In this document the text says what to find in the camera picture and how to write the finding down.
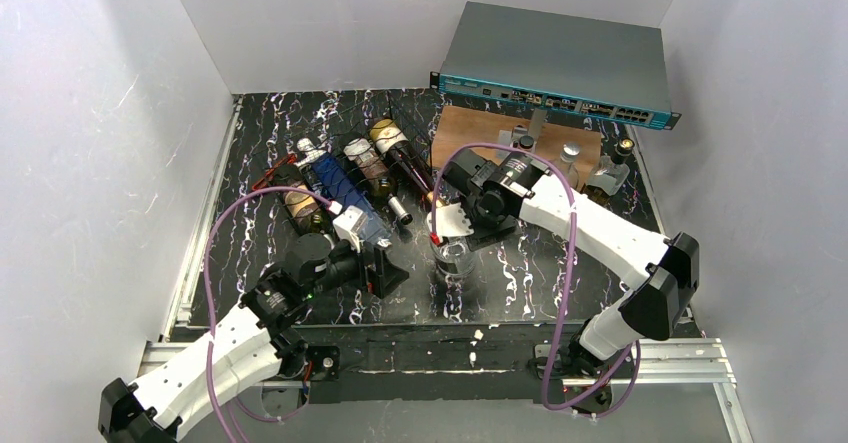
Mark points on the metal bracket with knob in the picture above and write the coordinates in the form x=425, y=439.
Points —
x=533, y=128

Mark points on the clear bottle gold label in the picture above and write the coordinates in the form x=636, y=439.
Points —
x=609, y=174

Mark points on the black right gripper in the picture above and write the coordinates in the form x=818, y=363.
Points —
x=481, y=226

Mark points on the dark bottle gold foil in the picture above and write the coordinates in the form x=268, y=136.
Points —
x=391, y=142

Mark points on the clear bottle grey label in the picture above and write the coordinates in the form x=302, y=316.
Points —
x=453, y=258

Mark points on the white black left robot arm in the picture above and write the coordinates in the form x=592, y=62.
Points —
x=254, y=341

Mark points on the dark bottle brown label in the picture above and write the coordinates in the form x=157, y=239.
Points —
x=304, y=211

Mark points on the red black wine rack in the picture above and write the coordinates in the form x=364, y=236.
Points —
x=281, y=172

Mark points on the teal network switch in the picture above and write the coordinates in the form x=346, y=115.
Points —
x=579, y=66

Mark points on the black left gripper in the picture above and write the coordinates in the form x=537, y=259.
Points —
x=374, y=268

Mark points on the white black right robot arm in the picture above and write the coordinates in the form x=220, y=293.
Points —
x=661, y=272

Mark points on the wooden board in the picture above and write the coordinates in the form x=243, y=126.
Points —
x=459, y=126

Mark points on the clear round glass bottle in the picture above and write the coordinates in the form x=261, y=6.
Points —
x=567, y=163

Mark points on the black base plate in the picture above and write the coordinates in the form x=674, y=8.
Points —
x=432, y=362

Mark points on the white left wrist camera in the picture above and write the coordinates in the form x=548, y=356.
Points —
x=348, y=225

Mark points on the blue square glass bottle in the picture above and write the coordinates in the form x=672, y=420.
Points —
x=339, y=187

